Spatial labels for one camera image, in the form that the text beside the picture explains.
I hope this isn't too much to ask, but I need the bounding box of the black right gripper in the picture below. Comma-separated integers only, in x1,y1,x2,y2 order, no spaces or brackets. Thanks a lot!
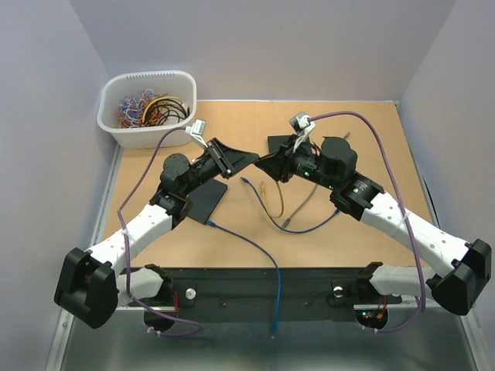
253,134,338,191

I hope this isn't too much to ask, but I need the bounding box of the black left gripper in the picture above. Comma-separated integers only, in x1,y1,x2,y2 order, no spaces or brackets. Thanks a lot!
182,138,259,196

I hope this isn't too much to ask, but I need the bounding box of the yellow ethernet cable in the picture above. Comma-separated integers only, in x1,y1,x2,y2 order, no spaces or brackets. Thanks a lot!
258,179,287,218

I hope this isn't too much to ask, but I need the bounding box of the black network switch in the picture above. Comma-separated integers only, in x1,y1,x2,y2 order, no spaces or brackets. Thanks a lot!
188,179,228,224
267,134,296,155

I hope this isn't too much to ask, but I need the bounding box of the long blue ethernet cable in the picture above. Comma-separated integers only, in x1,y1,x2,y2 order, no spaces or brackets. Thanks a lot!
204,219,283,341

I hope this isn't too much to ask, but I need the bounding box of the short blue ethernet cable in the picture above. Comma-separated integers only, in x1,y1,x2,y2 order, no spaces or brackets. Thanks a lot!
240,176,341,234

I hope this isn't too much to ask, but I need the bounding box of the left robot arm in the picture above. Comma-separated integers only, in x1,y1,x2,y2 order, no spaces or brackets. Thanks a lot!
54,138,258,328

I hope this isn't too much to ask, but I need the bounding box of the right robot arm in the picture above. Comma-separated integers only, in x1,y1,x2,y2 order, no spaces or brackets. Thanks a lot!
255,137,492,315

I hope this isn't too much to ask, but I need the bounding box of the white plastic bin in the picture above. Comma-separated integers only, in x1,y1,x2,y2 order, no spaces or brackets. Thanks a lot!
97,70,197,149

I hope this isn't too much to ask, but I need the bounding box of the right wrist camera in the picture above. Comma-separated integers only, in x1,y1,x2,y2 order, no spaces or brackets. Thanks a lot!
289,111,316,152

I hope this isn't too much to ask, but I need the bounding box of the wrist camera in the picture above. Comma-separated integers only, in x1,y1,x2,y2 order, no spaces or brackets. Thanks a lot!
289,111,316,152
185,119,208,148

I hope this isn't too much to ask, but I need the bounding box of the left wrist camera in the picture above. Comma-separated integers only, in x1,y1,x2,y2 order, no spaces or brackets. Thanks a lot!
185,119,208,148

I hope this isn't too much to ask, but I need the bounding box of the grey ethernet cable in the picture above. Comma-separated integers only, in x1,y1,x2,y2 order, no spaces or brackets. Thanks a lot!
282,131,353,227

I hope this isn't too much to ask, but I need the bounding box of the bundle of coloured wires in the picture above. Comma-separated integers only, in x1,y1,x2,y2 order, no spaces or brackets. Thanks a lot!
115,88,190,129

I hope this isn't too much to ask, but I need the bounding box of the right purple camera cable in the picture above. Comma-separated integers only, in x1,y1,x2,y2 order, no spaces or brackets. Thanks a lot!
309,111,428,334

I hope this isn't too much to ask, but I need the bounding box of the purple camera cable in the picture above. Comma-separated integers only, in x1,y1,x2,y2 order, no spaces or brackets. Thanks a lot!
117,129,203,338
309,111,428,334

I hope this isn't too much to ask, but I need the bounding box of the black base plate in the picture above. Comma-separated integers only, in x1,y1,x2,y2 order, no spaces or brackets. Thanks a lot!
127,267,403,335

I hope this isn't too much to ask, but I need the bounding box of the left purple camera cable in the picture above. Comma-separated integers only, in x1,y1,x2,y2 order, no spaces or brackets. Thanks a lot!
117,129,203,338

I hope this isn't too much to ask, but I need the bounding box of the aluminium frame rail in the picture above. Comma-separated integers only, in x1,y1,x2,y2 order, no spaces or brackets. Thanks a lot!
44,154,495,371

